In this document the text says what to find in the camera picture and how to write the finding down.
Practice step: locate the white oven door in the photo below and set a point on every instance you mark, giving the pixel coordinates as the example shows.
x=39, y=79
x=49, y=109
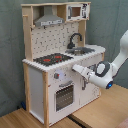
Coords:
x=62, y=101

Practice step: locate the toy microwave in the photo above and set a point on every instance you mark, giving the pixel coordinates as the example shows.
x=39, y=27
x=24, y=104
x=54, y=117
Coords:
x=77, y=11

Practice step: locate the left stove knob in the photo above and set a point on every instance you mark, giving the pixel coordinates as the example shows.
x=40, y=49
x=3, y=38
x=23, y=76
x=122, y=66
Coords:
x=56, y=75

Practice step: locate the black toy stovetop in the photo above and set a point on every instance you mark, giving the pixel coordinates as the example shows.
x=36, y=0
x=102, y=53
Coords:
x=52, y=59

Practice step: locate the wooden toy kitchen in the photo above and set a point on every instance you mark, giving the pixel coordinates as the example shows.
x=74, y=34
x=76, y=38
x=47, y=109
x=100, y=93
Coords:
x=47, y=40

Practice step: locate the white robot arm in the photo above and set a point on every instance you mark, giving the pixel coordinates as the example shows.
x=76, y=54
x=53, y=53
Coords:
x=104, y=73

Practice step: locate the white cabinet door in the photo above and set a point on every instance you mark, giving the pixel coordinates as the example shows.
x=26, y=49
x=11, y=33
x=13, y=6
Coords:
x=88, y=91

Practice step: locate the black toy faucet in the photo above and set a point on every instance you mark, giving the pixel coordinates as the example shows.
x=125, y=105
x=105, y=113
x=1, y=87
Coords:
x=72, y=42

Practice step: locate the grey range hood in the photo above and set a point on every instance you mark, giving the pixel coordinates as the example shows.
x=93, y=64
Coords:
x=48, y=18

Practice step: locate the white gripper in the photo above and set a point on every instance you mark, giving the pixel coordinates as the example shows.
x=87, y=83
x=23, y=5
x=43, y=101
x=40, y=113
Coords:
x=83, y=71

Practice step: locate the grey toy sink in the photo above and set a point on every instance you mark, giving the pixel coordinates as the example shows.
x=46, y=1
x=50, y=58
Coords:
x=79, y=51

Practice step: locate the grey ice dispenser panel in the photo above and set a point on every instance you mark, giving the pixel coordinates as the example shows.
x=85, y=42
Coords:
x=92, y=67

